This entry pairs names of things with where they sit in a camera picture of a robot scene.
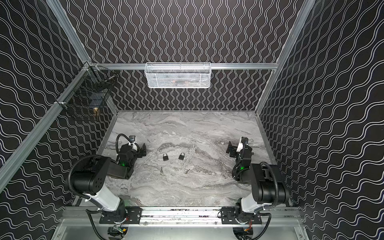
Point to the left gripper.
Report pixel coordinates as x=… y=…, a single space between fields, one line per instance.
x=137 y=150

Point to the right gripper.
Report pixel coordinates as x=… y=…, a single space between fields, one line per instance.
x=237 y=150

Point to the black padlock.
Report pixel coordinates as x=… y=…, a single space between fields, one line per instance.
x=181 y=156
x=165 y=157

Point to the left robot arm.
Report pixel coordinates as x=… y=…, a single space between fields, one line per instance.
x=87 y=177

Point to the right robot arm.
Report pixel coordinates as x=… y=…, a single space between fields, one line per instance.
x=267 y=185

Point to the brass object in basket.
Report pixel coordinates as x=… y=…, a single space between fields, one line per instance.
x=96 y=112

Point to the white mesh basket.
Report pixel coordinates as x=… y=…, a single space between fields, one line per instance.
x=178 y=75

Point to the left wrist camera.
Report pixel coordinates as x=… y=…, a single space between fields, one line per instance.
x=132 y=139

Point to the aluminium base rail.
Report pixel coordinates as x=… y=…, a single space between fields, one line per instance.
x=184 y=216

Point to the black wire basket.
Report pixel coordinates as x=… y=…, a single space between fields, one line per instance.
x=92 y=91

